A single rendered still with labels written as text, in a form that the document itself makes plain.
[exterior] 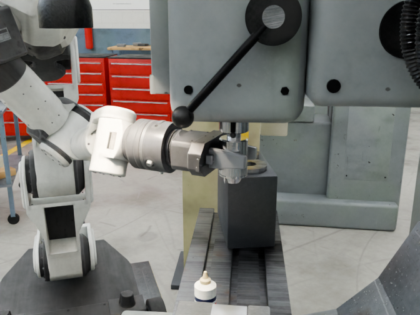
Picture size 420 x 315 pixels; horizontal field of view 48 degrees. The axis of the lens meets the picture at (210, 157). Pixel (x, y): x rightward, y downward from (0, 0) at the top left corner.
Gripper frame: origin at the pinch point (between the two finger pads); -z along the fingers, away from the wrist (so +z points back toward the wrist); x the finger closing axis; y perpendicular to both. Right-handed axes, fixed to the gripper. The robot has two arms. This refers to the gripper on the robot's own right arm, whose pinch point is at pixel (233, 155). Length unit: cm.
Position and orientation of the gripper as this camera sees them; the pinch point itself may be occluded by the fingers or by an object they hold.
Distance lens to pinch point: 77.5
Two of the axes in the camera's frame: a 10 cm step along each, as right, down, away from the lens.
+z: -9.2, -1.2, 3.7
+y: -0.1, 9.6, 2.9
